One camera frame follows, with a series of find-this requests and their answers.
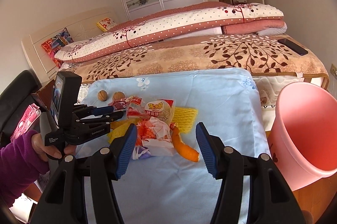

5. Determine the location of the folded polka dot quilt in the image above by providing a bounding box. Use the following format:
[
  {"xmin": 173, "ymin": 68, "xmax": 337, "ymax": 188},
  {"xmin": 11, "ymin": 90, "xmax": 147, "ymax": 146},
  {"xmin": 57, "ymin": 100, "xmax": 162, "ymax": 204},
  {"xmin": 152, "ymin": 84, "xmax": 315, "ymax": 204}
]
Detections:
[{"xmin": 55, "ymin": 2, "xmax": 287, "ymax": 63}]

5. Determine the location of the noodle snack wrapper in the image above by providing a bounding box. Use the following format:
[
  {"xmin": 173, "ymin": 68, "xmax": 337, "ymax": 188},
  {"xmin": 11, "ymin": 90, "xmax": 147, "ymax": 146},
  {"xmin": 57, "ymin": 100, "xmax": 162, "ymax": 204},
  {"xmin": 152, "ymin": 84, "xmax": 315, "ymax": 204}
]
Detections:
[{"xmin": 144, "ymin": 99, "xmax": 174, "ymax": 125}]

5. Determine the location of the black chair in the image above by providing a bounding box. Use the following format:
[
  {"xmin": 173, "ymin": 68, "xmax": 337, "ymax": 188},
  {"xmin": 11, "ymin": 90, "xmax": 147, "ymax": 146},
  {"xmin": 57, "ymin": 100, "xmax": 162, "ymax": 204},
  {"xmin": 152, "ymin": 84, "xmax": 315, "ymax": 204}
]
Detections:
[{"xmin": 0, "ymin": 70, "xmax": 41, "ymax": 147}]

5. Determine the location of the brown leaf pattern blanket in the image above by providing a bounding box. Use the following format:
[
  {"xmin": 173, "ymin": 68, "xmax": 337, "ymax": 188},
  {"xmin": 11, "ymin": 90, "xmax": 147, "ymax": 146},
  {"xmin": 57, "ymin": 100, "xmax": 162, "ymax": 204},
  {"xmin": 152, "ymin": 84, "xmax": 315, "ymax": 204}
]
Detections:
[{"xmin": 62, "ymin": 34, "xmax": 329, "ymax": 89}]

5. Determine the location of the yellow foam fruit net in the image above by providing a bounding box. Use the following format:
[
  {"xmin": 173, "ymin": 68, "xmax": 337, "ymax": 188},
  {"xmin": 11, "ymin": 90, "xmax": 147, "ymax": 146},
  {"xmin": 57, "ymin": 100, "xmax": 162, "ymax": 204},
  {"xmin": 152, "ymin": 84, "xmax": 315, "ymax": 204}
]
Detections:
[{"xmin": 170, "ymin": 107, "xmax": 198, "ymax": 134}]

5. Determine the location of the large orange peel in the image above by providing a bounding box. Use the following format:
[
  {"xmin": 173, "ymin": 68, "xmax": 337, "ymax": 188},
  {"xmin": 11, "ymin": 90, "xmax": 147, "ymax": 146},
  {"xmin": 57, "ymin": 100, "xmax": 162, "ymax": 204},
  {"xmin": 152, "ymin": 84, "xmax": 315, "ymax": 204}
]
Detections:
[{"xmin": 171, "ymin": 127, "xmax": 199, "ymax": 162}]

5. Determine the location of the yellow plastic wrapper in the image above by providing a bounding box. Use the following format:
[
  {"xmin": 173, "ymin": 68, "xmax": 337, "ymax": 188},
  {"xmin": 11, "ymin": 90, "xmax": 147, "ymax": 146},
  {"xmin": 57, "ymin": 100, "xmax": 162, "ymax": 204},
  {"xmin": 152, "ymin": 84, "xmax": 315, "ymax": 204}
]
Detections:
[{"xmin": 107, "ymin": 118, "xmax": 140, "ymax": 144}]

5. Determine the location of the red white snack packet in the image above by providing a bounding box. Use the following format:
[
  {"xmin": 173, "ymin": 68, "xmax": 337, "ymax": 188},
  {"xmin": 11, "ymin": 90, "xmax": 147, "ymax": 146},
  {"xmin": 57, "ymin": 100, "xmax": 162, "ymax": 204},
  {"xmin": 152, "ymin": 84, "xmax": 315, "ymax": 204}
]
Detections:
[{"xmin": 108, "ymin": 96, "xmax": 145, "ymax": 118}]

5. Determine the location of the white orange wrapper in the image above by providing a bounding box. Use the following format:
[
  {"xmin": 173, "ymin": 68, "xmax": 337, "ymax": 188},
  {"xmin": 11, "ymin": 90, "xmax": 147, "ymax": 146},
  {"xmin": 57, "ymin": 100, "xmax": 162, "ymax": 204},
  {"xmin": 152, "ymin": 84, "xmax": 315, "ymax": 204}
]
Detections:
[{"xmin": 131, "ymin": 117, "xmax": 175, "ymax": 160}]

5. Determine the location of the pink plastic trash bin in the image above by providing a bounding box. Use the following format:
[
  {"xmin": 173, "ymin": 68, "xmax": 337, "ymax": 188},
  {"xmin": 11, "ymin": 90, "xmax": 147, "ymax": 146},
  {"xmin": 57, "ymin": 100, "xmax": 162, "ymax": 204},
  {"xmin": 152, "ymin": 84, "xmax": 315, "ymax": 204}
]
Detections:
[{"xmin": 267, "ymin": 82, "xmax": 336, "ymax": 191}]

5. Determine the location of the colourful red blue pillow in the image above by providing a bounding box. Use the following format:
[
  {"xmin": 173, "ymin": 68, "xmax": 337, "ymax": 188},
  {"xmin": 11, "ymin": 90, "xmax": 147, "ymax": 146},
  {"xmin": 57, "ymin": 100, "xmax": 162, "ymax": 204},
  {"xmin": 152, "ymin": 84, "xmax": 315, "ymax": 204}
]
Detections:
[{"xmin": 41, "ymin": 27, "xmax": 74, "ymax": 68}]

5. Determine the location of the right brown walnut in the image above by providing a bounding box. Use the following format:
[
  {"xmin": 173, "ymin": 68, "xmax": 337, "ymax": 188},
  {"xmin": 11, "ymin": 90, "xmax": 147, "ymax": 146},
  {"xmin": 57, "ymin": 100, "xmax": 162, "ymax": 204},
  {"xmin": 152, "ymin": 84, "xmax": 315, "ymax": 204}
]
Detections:
[{"xmin": 112, "ymin": 92, "xmax": 126, "ymax": 101}]

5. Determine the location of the left hand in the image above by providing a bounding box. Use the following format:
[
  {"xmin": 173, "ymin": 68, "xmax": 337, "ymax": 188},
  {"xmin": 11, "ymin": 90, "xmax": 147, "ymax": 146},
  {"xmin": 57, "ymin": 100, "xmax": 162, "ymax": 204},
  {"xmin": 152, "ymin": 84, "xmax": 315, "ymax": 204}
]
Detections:
[{"xmin": 31, "ymin": 133, "xmax": 63, "ymax": 162}]

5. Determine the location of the brown walnut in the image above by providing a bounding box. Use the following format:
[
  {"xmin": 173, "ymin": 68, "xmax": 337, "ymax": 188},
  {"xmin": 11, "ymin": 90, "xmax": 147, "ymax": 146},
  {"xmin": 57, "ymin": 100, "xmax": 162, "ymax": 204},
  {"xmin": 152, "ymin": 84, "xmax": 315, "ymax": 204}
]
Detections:
[
  {"xmin": 97, "ymin": 90, "xmax": 108, "ymax": 102},
  {"xmin": 112, "ymin": 92, "xmax": 126, "ymax": 101}
]

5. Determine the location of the yellow red small pillow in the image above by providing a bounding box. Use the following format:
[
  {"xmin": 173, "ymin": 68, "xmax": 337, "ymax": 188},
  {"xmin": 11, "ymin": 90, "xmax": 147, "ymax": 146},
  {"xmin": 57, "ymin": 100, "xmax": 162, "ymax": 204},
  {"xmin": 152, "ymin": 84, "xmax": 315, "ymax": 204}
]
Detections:
[{"xmin": 96, "ymin": 17, "xmax": 117, "ymax": 32}]

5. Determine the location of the left brown walnut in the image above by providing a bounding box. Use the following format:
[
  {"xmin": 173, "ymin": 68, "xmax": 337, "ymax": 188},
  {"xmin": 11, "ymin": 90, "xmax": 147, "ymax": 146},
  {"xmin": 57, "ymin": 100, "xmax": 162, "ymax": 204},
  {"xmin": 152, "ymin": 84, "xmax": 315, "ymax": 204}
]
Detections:
[{"xmin": 97, "ymin": 90, "xmax": 108, "ymax": 102}]

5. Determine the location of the purple left sleeve forearm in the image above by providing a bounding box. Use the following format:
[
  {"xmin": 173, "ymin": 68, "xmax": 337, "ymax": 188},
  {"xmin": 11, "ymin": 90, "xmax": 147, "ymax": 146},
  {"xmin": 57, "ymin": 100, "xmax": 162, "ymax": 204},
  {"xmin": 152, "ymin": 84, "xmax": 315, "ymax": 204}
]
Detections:
[{"xmin": 0, "ymin": 130, "xmax": 49, "ymax": 207}]

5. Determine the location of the light blue floral cloth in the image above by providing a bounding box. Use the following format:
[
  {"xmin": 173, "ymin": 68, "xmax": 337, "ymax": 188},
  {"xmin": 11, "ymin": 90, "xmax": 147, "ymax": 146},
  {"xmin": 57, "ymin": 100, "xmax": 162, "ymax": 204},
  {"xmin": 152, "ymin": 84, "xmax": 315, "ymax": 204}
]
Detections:
[{"xmin": 76, "ymin": 68, "xmax": 269, "ymax": 223}]

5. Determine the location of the black smartphone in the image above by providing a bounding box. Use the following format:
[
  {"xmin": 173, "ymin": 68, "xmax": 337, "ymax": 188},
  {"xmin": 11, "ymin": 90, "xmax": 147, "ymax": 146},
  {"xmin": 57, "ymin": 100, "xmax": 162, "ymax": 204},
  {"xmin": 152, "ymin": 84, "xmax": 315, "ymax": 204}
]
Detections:
[{"xmin": 278, "ymin": 38, "xmax": 308, "ymax": 56}]

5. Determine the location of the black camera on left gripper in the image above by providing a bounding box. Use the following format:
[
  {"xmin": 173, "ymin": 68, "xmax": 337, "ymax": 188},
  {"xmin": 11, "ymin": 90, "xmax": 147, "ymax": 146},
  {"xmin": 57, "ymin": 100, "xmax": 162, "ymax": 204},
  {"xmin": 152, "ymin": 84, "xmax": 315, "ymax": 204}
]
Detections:
[{"xmin": 50, "ymin": 72, "xmax": 82, "ymax": 131}]

